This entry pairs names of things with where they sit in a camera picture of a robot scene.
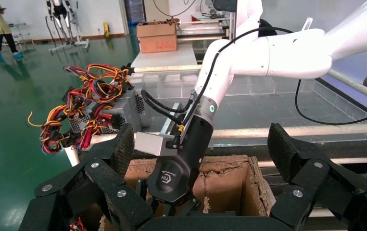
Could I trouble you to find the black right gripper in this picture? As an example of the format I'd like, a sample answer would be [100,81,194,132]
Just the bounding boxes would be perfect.
[135,115,214,218]

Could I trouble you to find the long black arm cable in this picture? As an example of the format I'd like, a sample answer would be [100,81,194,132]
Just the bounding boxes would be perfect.
[178,26,295,128]

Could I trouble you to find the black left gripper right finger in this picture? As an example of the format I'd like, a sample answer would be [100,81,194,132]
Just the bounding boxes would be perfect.
[267,122,367,231]

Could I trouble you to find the dark stacked crates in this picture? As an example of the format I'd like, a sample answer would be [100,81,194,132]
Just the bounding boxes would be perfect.
[124,0,146,25]

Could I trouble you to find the clear plastic divider tray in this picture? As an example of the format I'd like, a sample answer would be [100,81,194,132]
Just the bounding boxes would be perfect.
[129,72,318,100]

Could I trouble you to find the metal roller rack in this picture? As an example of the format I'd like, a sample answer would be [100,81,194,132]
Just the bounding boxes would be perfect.
[177,17,235,42]

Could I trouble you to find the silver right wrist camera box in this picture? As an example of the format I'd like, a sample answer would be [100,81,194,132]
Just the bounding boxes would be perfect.
[134,102,190,157]

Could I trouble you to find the grey power supply with wires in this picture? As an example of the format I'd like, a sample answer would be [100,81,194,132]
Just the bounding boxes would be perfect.
[63,64,152,127]
[27,106,130,156]
[63,89,136,135]

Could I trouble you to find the white robot on stand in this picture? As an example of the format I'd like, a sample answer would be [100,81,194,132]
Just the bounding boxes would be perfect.
[44,0,90,53]

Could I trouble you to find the short white leg tube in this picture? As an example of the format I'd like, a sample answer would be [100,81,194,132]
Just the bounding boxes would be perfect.
[63,145,82,168]

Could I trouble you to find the metal frame cart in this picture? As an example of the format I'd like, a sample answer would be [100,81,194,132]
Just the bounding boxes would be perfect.
[4,22,34,45]

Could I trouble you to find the brown divided cardboard box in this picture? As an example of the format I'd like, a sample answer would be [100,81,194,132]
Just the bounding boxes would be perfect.
[72,155,275,231]

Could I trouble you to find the hanging black cable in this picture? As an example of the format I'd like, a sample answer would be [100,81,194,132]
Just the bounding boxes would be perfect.
[294,79,367,126]

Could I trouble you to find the white worktable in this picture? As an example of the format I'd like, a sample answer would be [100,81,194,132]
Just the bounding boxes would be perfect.
[130,43,203,69]

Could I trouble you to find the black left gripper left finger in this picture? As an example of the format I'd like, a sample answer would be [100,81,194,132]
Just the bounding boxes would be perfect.
[19,123,153,231]

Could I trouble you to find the small brown cardboard box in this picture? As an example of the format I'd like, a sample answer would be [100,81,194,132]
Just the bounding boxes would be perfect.
[136,19,179,54]

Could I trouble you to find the short black looped cable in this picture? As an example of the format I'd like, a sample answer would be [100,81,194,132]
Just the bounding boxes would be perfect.
[140,92,184,126]
[141,89,193,114]

